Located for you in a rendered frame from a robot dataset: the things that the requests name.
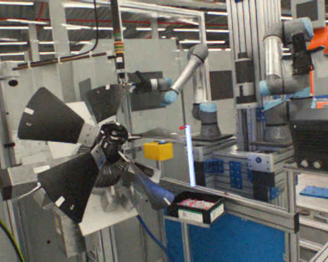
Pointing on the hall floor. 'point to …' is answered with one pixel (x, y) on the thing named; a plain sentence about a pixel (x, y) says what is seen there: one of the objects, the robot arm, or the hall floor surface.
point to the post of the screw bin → (187, 242)
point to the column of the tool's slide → (12, 215)
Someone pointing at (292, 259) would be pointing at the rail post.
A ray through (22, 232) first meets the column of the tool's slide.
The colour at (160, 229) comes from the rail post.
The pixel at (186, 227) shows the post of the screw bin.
